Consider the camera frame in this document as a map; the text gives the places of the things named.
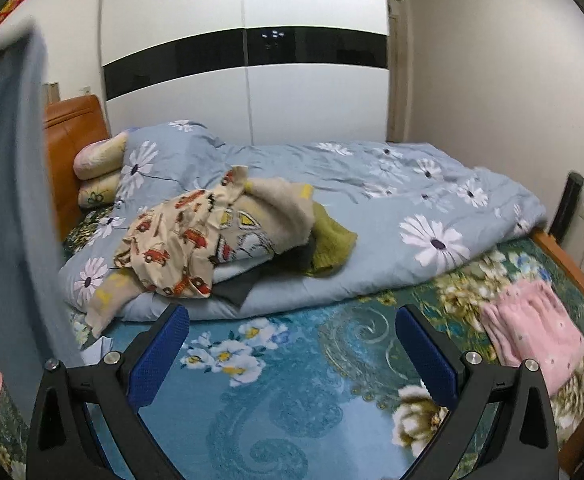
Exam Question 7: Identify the light blue shirt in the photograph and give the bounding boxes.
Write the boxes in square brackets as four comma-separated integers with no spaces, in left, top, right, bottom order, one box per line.
[0,26,82,417]

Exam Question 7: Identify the pink dotted garment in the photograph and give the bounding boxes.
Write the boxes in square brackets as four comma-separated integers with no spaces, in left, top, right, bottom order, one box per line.
[480,278,584,396]

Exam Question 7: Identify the teal floral bed blanket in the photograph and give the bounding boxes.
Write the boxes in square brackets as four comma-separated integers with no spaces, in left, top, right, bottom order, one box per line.
[0,208,584,480]

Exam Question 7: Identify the car print beige garment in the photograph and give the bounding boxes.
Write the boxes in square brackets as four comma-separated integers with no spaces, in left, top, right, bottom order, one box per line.
[114,166,249,298]

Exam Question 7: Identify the lower floral pillow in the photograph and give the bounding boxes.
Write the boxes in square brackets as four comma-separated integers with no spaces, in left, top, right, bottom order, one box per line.
[78,171,120,209]

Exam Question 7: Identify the floral pillow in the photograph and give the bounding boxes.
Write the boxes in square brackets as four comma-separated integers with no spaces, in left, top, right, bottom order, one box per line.
[78,171,120,209]
[72,130,129,181]

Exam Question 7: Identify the blue floral duvet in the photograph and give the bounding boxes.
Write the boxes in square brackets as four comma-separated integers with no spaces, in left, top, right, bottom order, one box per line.
[58,120,546,321]

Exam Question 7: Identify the olive green towel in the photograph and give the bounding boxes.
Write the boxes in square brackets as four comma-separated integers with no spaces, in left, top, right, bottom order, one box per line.
[306,202,358,276]

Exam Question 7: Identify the upper floral pillow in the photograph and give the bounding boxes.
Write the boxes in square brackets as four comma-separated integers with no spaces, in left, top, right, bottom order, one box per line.
[72,130,129,181]

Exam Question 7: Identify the dark grey garment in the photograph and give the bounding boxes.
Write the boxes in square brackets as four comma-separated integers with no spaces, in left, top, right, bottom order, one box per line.
[211,236,316,309]

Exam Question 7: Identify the beige fuzzy sweater yellow letters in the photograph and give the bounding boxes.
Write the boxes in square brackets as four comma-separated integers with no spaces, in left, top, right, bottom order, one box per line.
[84,177,315,336]

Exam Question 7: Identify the orange wooden headboard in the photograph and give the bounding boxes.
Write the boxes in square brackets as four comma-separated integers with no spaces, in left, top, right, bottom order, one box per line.
[43,94,108,242]

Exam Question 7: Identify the white black wardrobe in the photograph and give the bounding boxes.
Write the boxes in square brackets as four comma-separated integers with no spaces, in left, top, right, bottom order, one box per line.
[100,0,389,144]

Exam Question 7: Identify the wooden bed frame rail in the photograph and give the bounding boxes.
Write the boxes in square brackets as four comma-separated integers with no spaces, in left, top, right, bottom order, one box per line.
[531,229,584,476]

